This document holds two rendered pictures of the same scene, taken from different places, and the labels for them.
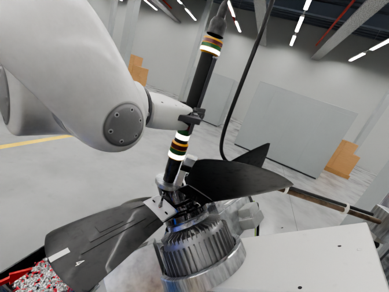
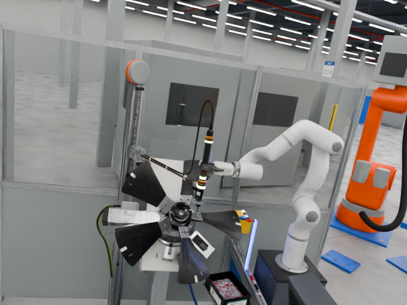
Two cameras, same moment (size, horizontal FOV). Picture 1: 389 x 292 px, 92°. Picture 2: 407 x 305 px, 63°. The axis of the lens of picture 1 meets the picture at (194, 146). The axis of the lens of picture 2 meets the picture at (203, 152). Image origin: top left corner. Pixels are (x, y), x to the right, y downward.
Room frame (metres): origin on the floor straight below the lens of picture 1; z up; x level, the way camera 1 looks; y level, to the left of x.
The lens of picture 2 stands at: (1.62, 1.23, 1.98)
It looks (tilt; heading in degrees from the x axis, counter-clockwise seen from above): 14 degrees down; 226
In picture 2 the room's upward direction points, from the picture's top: 9 degrees clockwise
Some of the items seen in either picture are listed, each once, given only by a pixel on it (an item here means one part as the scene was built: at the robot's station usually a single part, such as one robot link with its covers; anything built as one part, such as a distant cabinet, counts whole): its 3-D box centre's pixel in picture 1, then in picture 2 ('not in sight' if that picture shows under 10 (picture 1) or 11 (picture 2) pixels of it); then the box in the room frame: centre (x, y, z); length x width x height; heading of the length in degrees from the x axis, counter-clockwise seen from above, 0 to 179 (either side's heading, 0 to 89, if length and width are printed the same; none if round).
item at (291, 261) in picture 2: not in sight; (294, 250); (-0.03, 0.40, 1.04); 0.19 x 0.19 x 0.18
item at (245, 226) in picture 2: not in sight; (239, 222); (-0.02, -0.02, 1.02); 0.16 x 0.10 x 0.11; 57
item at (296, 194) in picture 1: (286, 190); (166, 168); (0.46, -0.27, 1.36); 0.54 x 0.01 x 0.01; 92
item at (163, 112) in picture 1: (156, 108); (224, 167); (0.35, 0.09, 1.48); 0.11 x 0.10 x 0.07; 147
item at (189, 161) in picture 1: (175, 169); (198, 193); (0.45, 0.03, 1.32); 0.09 x 0.07 x 0.10; 92
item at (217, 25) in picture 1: (190, 112); (204, 166); (0.44, 0.04, 1.47); 0.04 x 0.04 x 0.46
